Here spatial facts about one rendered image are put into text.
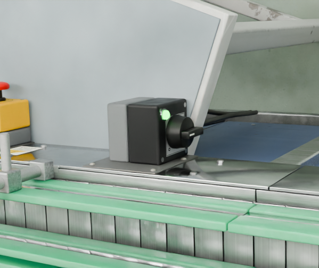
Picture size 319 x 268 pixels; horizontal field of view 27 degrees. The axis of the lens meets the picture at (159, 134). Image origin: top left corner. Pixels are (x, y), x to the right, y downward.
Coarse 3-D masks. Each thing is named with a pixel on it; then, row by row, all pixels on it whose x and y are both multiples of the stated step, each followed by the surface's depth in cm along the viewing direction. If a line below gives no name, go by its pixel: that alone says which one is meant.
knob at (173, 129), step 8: (176, 120) 87; (184, 120) 87; (168, 128) 86; (176, 128) 86; (184, 128) 87; (192, 128) 88; (200, 128) 88; (168, 136) 87; (176, 136) 86; (184, 136) 86; (192, 136) 86; (168, 144) 87; (176, 144) 87; (184, 144) 87
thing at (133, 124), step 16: (112, 112) 88; (128, 112) 87; (144, 112) 86; (160, 112) 85; (176, 112) 89; (112, 128) 89; (128, 128) 87; (144, 128) 86; (160, 128) 86; (112, 144) 89; (128, 144) 88; (144, 144) 87; (160, 144) 86; (112, 160) 90; (128, 160) 89; (144, 160) 87; (160, 160) 86
